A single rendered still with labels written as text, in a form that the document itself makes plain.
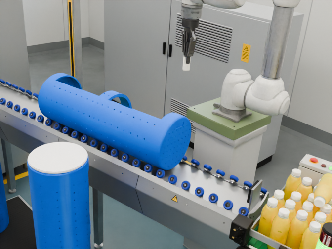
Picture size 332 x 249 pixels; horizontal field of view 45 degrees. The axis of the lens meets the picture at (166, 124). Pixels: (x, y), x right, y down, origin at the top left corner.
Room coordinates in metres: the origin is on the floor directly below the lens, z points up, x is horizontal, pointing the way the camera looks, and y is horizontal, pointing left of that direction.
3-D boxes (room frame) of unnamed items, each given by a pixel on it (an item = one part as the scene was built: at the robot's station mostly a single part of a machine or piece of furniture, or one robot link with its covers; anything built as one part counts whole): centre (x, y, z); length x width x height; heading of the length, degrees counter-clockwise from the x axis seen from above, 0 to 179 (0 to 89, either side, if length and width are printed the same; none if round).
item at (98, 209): (2.12, 0.41, 0.31); 0.06 x 0.06 x 0.63; 56
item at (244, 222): (1.29, -0.34, 0.95); 0.10 x 0.07 x 0.10; 146
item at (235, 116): (2.20, -0.38, 1.09); 0.22 x 0.18 x 0.06; 51
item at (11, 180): (2.67, 1.23, 0.31); 0.06 x 0.06 x 0.63; 56
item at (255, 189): (1.48, -0.42, 0.99); 0.10 x 0.02 x 0.12; 146
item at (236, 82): (2.18, -0.40, 1.23); 0.18 x 0.16 x 0.22; 51
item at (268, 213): (1.31, -0.45, 0.99); 0.07 x 0.07 x 0.19
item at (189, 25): (1.75, -0.08, 1.66); 0.08 x 0.07 x 0.09; 21
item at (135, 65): (4.02, -0.14, 0.72); 2.15 x 0.54 x 1.45; 45
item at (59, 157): (1.62, 0.50, 1.03); 0.28 x 0.28 x 0.01
